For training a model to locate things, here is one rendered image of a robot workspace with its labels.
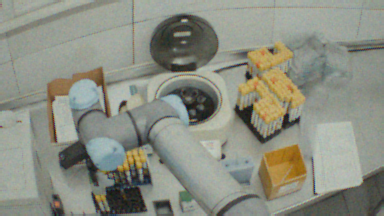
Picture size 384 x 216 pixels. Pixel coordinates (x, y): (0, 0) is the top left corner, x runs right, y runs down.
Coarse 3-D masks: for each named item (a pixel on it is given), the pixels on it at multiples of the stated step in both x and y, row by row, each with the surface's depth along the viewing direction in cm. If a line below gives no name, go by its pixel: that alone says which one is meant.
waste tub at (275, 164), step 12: (264, 156) 148; (276, 156) 151; (288, 156) 154; (300, 156) 148; (264, 168) 147; (276, 168) 155; (288, 168) 154; (300, 168) 148; (264, 180) 148; (276, 180) 151; (288, 180) 141; (300, 180) 143; (276, 192) 144; (288, 192) 147
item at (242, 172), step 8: (232, 160) 146; (240, 160) 146; (248, 160) 146; (232, 168) 144; (240, 168) 144; (248, 168) 145; (232, 176) 146; (240, 176) 147; (248, 176) 148; (240, 184) 151; (248, 184) 151
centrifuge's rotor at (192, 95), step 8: (184, 88) 162; (192, 88) 162; (184, 96) 158; (192, 96) 158; (200, 96) 160; (208, 96) 162; (184, 104) 157; (192, 104) 157; (200, 104) 158; (208, 104) 158; (192, 112) 156; (200, 112) 156; (208, 112) 157; (192, 120) 155; (200, 120) 156
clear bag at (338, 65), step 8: (328, 40) 179; (328, 48) 179; (336, 48) 178; (344, 48) 179; (328, 56) 179; (336, 56) 178; (344, 56) 177; (328, 64) 179; (336, 64) 179; (344, 64) 178; (328, 72) 181; (336, 72) 180; (344, 72) 179; (352, 72) 184; (344, 80) 183
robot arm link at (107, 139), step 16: (96, 112) 97; (80, 128) 97; (96, 128) 95; (112, 128) 95; (128, 128) 96; (96, 144) 92; (112, 144) 93; (128, 144) 96; (96, 160) 92; (112, 160) 94
